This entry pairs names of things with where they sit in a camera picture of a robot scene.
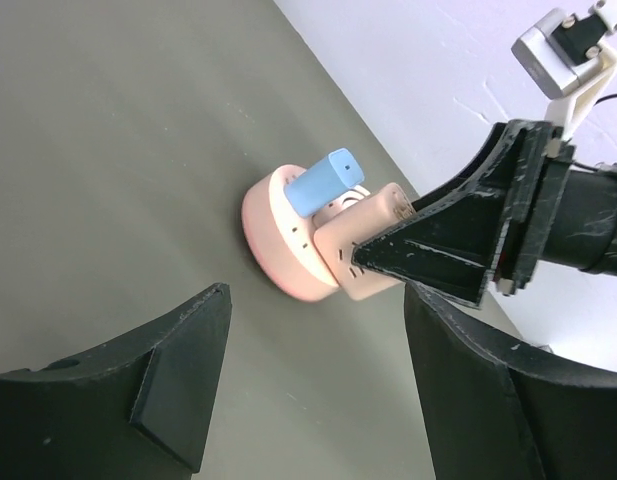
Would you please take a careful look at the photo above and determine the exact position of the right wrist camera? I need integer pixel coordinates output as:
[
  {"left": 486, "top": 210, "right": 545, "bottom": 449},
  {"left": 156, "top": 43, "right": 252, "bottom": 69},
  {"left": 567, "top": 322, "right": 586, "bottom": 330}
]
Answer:
[{"left": 511, "top": 1, "right": 617, "bottom": 141}]

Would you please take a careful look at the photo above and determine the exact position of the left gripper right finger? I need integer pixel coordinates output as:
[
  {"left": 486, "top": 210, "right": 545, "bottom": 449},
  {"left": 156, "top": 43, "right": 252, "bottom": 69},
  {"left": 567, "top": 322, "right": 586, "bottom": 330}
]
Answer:
[{"left": 404, "top": 284, "right": 617, "bottom": 479}]

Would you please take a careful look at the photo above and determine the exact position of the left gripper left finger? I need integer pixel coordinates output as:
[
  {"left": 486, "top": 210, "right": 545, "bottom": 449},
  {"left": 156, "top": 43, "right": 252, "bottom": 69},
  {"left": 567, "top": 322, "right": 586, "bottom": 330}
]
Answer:
[{"left": 0, "top": 283, "right": 232, "bottom": 479}]

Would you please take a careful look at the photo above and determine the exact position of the pink round socket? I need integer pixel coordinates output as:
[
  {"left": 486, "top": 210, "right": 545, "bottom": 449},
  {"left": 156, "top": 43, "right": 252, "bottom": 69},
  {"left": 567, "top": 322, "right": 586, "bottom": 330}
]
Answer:
[{"left": 241, "top": 164, "right": 415, "bottom": 302}]

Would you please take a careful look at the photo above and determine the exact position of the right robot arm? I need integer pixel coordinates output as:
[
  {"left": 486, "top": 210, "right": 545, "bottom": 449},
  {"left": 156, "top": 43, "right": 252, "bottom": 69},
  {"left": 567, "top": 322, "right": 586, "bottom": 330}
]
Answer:
[{"left": 352, "top": 120, "right": 617, "bottom": 307}]

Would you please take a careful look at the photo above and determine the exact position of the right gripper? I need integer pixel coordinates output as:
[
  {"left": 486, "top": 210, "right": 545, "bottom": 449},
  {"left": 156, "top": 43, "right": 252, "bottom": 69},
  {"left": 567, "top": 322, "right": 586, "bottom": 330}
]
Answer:
[{"left": 352, "top": 121, "right": 574, "bottom": 306}]

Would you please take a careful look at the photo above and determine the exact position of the blue plug adapter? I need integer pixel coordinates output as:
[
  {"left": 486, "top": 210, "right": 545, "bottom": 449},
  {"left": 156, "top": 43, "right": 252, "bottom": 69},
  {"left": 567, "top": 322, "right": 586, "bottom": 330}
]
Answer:
[{"left": 284, "top": 148, "right": 365, "bottom": 218}]

